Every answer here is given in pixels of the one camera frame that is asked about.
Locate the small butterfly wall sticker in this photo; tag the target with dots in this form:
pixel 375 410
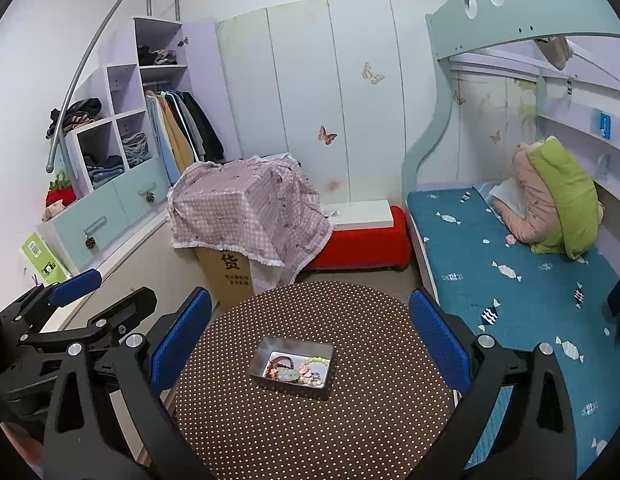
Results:
pixel 495 136
pixel 458 97

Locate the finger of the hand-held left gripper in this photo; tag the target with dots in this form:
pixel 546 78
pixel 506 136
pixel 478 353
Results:
pixel 75 282
pixel 130 305

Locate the white wardrobe doors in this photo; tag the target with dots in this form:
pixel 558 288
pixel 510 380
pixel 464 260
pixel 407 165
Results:
pixel 310 100

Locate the white pillow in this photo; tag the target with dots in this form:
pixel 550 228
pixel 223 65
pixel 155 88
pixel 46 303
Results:
pixel 502 194

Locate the folded dark clothes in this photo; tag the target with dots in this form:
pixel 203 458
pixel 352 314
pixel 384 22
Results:
pixel 157 56

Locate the pink flower hair clip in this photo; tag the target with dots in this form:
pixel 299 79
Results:
pixel 305 369

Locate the pink padded jacket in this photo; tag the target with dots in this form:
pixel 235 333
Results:
pixel 527 200

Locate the teal fish-print mattress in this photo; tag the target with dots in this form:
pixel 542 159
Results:
pixel 515 310

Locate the red strawberry bag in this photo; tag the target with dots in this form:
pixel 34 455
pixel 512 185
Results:
pixel 61 194

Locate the brown polka-dot round table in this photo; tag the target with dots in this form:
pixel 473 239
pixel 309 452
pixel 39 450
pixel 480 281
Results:
pixel 315 435

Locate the red storage bench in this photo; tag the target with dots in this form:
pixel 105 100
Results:
pixel 360 250

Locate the silver metal tin box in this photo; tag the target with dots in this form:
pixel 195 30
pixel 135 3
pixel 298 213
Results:
pixel 270 385

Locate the folded blue jeans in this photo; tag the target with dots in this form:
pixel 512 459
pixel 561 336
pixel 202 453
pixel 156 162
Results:
pixel 105 172

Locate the beige butterfly wall sticker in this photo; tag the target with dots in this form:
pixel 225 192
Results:
pixel 372 74

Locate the light teal bunk bed frame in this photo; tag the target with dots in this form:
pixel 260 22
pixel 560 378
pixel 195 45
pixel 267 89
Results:
pixel 490 15

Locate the pink butterfly wall sticker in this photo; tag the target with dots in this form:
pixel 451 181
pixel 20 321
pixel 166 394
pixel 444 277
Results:
pixel 326 135

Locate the green cardboard box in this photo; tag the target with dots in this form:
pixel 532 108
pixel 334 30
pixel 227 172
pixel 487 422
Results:
pixel 45 257

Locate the row of hanging clothes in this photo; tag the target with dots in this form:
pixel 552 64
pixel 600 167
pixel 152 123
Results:
pixel 185 130

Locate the blue wall label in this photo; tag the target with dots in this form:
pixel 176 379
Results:
pixel 604 125

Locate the grey metal handrail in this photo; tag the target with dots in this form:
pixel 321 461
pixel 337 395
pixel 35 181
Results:
pixel 105 45

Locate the pine cone drawer knob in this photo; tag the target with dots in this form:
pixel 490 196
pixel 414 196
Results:
pixel 150 196
pixel 90 242

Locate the pink checked cloth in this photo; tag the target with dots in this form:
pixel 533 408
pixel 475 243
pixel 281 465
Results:
pixel 240 205

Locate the white flat box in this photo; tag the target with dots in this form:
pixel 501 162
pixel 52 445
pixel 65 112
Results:
pixel 360 214

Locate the white low cabinet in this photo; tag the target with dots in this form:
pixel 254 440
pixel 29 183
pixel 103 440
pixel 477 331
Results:
pixel 140 260

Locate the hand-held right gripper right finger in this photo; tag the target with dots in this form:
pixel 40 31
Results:
pixel 440 340

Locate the pale green pendant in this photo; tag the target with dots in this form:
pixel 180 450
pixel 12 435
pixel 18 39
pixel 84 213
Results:
pixel 289 375

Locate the pile of dark clothes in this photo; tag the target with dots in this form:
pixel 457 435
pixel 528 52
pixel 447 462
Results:
pixel 77 115

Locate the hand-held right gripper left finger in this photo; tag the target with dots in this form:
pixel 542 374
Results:
pixel 182 340

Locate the purple and teal shelf unit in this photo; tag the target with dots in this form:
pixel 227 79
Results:
pixel 125 90

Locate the brown cardboard box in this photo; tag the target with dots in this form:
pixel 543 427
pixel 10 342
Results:
pixel 227 275

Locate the folded grey clothes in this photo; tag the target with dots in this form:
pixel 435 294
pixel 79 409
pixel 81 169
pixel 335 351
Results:
pixel 136 150

